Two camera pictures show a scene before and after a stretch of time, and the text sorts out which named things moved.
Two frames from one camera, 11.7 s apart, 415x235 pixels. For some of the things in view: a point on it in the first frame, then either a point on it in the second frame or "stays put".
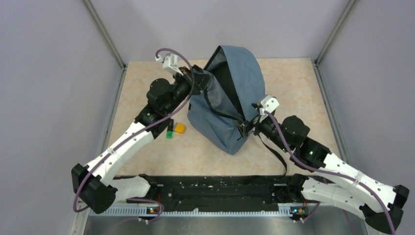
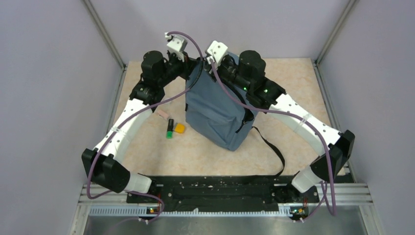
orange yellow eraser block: (179, 128) stays put
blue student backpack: (236, 91) stays put
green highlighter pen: (170, 129) stays put
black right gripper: (247, 126) -> (221, 63)
